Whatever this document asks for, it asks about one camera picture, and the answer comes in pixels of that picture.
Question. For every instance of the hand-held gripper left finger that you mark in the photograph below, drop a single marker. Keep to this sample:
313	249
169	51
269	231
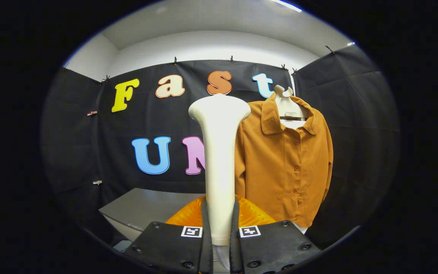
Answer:
173	247

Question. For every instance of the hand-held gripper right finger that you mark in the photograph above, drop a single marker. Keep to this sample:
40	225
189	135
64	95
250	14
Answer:
276	247

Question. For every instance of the orange button-up shirt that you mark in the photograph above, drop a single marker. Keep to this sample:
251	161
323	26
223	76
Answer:
280	171

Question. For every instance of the white clothes hanger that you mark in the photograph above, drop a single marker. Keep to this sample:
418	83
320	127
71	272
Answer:
285	108

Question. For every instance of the grey drawer cabinet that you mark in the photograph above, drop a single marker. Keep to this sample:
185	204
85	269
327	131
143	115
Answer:
146	207

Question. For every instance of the black backdrop cloth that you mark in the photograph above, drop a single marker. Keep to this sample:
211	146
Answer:
165	121

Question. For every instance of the long ceiling light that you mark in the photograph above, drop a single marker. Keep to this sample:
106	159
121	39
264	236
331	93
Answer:
287	5

